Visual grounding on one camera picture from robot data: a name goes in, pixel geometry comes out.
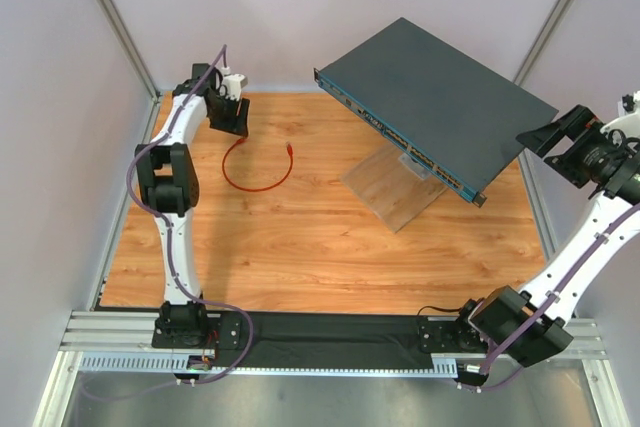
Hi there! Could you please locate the red ethernet cable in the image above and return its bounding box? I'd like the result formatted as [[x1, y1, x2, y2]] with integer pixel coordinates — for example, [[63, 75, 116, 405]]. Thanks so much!
[[221, 136, 296, 193]]

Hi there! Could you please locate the dark blue network switch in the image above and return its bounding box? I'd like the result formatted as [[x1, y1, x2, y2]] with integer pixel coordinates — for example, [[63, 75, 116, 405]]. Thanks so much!
[[314, 17, 558, 206]]

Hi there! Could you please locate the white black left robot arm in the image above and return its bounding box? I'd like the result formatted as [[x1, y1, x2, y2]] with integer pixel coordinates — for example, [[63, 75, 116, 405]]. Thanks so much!
[[134, 63, 250, 348]]

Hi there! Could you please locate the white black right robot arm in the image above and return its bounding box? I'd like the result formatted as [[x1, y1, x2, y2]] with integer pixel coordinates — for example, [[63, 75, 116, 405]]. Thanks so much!
[[416, 96, 639, 381]]

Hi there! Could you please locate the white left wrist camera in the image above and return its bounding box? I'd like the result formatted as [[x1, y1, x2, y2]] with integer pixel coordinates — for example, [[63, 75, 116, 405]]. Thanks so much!
[[219, 66, 247, 101]]

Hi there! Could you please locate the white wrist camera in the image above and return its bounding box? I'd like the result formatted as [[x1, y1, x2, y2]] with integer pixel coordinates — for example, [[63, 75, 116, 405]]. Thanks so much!
[[219, 66, 247, 101], [601, 91, 640, 138]]

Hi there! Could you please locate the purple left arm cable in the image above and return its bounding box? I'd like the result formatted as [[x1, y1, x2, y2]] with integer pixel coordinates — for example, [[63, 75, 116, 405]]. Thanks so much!
[[79, 44, 256, 402]]

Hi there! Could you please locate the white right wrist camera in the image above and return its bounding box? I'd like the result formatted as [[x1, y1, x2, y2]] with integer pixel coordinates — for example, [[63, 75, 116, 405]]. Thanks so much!
[[601, 91, 640, 138]]

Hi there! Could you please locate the wooden switch stand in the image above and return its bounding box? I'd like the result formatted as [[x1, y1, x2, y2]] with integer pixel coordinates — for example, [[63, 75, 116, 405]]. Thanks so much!
[[341, 144, 447, 233]]

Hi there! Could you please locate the left aluminium frame post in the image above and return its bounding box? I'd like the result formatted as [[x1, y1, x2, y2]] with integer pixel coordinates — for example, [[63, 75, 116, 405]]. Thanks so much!
[[96, 0, 160, 100]]

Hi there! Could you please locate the aluminium frame post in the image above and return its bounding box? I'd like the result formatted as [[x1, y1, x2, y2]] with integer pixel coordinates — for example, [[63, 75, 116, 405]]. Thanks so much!
[[513, 0, 574, 86], [96, 0, 160, 100]]

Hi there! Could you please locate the right aluminium frame post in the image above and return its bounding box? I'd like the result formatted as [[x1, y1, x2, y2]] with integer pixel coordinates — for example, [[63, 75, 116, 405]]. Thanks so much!
[[513, 0, 574, 86]]

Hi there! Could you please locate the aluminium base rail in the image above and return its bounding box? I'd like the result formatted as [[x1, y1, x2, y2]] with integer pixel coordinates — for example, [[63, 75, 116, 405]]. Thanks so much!
[[59, 310, 609, 378]]

